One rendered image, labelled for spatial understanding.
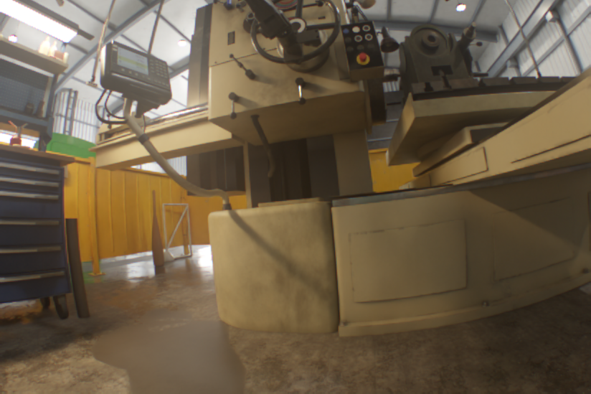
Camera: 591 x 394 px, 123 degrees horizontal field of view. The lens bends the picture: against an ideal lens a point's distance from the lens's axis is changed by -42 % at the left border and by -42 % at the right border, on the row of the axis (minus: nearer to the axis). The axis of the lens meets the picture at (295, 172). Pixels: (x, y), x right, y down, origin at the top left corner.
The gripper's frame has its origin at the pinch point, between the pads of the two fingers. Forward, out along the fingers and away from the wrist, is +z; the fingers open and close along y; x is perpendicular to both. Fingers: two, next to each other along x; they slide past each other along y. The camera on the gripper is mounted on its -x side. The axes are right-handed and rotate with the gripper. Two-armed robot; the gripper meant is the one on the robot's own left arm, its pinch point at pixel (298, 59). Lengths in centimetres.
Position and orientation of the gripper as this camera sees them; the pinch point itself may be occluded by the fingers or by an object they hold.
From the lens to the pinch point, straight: 105.3
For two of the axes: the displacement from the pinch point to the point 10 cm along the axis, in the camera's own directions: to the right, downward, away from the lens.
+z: 2.5, 1.2, 9.6
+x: -9.7, 1.2, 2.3
